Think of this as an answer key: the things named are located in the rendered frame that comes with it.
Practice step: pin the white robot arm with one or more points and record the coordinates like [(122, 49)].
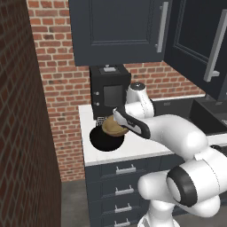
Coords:
[(177, 139)]

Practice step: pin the black sink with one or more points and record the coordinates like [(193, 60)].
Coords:
[(204, 115)]

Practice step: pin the dark drawer front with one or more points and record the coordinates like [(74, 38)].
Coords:
[(108, 222), (144, 167), (108, 189), (108, 208)]

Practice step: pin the dark closed cabinet door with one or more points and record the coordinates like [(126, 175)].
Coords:
[(118, 29)]

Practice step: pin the large black bowl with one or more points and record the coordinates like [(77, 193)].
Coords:
[(102, 142)]

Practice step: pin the small brown bowl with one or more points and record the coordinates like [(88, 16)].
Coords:
[(111, 127)]

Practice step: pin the black coffee machine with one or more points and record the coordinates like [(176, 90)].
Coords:
[(97, 85)]

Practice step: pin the dark open cabinet door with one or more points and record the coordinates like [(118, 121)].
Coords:
[(192, 44)]

